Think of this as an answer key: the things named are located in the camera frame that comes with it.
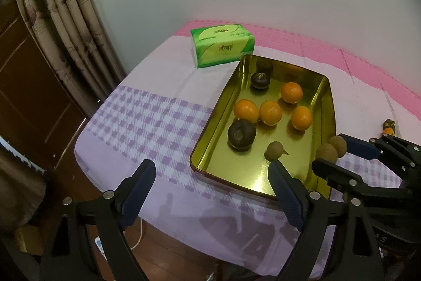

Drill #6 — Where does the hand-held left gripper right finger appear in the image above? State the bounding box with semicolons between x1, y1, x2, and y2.
268;160;385;281

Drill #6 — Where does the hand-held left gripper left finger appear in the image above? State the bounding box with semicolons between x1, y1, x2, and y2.
39;159;157;281

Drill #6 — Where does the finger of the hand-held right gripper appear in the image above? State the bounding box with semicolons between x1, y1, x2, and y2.
339;134;421;176
312;159;412;203

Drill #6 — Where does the brown longan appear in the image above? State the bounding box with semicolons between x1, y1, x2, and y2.
316;143;339;165
329;135;347;156
266;141;289;161

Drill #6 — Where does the gold metal tray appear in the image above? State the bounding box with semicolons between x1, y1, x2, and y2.
190;54;337;201

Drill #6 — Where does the large dark water chestnut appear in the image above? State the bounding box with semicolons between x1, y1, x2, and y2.
228;119;256;150

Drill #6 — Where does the purple checked pink tablecloth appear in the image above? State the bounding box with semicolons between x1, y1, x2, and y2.
74;20;421;280

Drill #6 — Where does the brown cloth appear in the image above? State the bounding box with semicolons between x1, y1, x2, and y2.
0;149;47;230

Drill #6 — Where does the tan box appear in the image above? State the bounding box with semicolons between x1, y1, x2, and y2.
15;225;43;255

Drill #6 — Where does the brown wooden cabinet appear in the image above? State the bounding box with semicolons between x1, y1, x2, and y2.
0;0;89;170

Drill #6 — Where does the green tissue pack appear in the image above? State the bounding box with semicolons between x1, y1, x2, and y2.
190;23;256;69

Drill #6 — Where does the beige patterned curtain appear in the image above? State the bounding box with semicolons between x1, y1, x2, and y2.
13;0;127;119

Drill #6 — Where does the white cable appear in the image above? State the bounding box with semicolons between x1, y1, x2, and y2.
130;218;145;250

